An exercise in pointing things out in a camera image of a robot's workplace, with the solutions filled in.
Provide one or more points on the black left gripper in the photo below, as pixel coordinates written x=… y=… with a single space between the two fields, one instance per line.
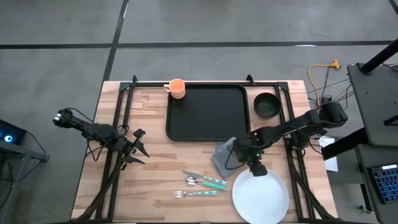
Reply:
x=125 y=145

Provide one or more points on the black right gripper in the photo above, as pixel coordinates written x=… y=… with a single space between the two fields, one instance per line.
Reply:
x=258 y=164

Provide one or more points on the white round plate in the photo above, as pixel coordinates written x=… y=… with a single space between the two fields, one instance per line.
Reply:
x=260 y=199

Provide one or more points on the grey cloth napkin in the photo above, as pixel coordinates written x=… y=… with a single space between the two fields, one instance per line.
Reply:
x=221 y=158

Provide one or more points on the black bowl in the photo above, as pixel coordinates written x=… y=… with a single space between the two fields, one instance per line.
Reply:
x=267 y=105

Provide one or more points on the orange plastic cup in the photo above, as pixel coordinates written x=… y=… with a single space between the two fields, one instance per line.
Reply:
x=177 y=88

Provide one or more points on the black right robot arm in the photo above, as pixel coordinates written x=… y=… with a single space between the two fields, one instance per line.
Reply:
x=295 y=124

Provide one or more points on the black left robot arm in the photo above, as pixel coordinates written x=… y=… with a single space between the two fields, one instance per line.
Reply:
x=93 y=130

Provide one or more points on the black serving tray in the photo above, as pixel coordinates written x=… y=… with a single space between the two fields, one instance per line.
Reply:
x=206 y=115

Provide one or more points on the white paper sheet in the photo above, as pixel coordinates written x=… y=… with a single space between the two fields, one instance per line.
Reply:
x=332 y=163

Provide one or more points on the black desk leg bar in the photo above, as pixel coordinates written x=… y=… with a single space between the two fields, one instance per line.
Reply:
x=345 y=145

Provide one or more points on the black power adapter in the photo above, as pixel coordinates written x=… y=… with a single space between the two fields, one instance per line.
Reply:
x=326 y=100

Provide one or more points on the black keyboard desk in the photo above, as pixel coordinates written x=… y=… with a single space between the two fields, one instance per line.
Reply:
x=362 y=161

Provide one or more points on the grey metal side stand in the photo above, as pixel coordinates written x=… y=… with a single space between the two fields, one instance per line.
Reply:
x=31 y=154

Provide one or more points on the small black caster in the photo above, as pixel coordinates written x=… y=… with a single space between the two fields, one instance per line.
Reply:
x=362 y=208

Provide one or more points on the computer with blue light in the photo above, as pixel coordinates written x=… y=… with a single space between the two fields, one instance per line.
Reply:
x=14 y=132

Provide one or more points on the black backlit keyboard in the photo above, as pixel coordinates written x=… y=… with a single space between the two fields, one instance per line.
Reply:
x=385 y=183

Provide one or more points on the dark grey side desk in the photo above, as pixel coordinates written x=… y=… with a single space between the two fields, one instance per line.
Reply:
x=376 y=102

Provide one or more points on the black diagonal pole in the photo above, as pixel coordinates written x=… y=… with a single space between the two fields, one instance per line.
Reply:
x=379 y=56

